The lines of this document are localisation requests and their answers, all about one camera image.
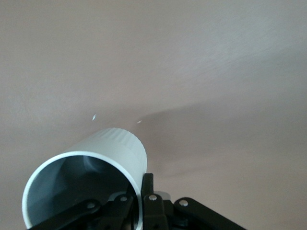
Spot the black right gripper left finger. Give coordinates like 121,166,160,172
28,194,134,230

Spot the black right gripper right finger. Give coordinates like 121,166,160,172
141,172,246,230

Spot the white mug grey inside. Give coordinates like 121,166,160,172
21,127,172,230

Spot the brown table cover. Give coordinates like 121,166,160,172
0,0,307,230

